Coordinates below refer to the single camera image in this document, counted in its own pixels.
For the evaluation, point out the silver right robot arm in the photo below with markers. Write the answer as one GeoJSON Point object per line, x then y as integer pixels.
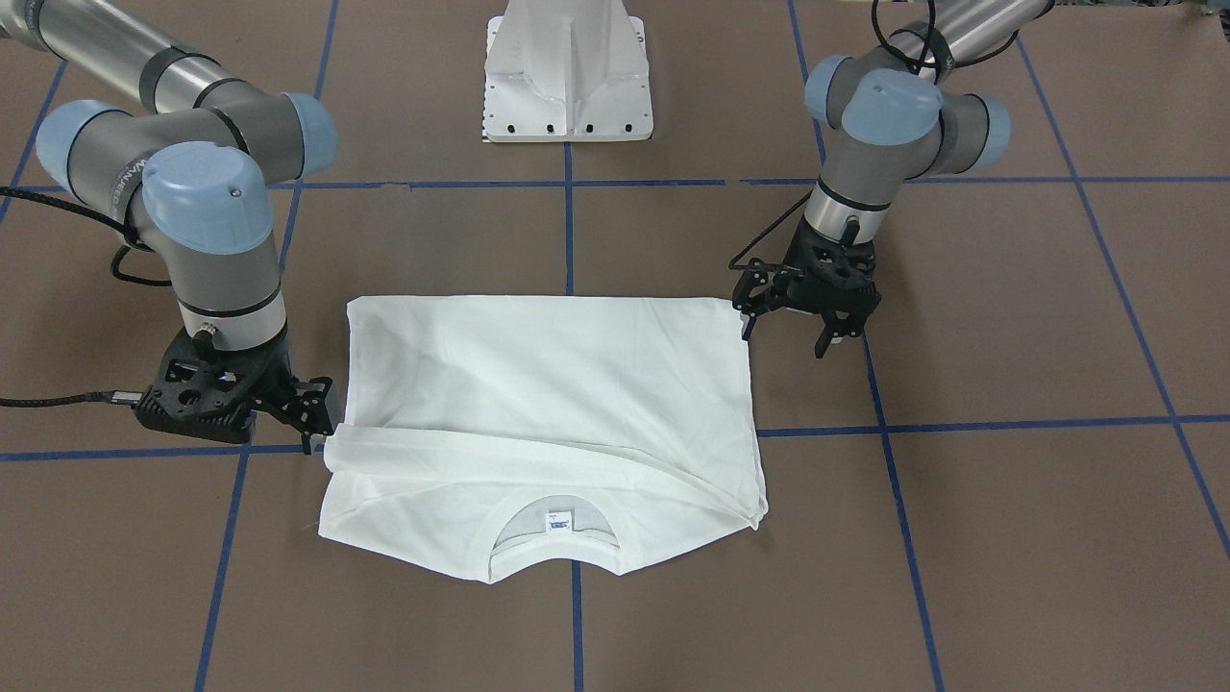
{"type": "Point", "coordinates": [186, 181]}

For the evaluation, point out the white long-sleeve printed shirt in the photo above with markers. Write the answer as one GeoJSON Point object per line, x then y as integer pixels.
{"type": "Point", "coordinates": [485, 433]}

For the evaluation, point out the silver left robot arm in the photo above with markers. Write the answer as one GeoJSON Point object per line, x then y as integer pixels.
{"type": "Point", "coordinates": [891, 123]}

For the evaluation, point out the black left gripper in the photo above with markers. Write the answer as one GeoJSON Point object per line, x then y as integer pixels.
{"type": "Point", "coordinates": [790, 284]}

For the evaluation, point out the white pedestal column with base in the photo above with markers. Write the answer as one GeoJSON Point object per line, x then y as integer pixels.
{"type": "Point", "coordinates": [566, 72]}

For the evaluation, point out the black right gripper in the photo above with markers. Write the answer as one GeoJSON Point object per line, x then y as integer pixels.
{"type": "Point", "coordinates": [272, 383]}

